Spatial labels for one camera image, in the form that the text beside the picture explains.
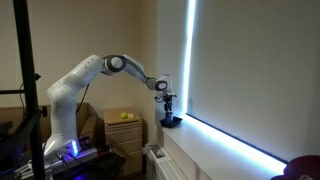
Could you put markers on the light wood drawer cabinet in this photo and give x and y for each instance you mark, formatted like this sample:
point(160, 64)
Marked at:
point(123, 143)

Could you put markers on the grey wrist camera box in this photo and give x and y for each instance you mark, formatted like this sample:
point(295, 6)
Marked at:
point(160, 98)

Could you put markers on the white window sill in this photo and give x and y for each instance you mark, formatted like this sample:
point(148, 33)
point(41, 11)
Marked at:
point(213, 153)

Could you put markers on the blue labelled tin can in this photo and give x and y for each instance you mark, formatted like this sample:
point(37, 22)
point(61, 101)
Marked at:
point(169, 116)

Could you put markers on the grey window roller blind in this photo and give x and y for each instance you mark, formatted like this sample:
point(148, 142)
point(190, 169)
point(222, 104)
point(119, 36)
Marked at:
point(256, 73)

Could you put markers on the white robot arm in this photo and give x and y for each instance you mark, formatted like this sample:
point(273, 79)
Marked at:
point(66, 100)

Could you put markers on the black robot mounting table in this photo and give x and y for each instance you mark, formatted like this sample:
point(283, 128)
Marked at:
point(100, 166)

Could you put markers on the green tennis ball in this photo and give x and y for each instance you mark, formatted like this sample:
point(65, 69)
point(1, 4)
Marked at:
point(124, 115)

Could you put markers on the black camera tripod stand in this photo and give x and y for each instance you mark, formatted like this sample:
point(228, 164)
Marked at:
point(28, 83)

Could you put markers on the aluminium profile rails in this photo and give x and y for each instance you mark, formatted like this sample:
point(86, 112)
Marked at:
point(71, 158)

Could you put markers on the white slatted radiator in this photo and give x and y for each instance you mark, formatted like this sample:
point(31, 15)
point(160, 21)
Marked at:
point(165, 166)

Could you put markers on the dark red round object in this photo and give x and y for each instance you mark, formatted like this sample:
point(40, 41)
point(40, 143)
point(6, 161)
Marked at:
point(300, 168)

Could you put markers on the printed leaflet card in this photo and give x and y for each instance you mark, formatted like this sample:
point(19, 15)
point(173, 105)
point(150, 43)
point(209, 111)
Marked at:
point(156, 152)

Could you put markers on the pale yellow note pad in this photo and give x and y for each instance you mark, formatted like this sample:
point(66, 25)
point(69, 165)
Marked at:
point(131, 115)

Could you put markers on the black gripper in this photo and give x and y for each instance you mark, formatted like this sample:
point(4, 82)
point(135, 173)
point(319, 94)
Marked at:
point(169, 98)

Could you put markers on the blue object on sill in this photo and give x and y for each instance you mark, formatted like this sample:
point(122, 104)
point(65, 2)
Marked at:
point(170, 123)

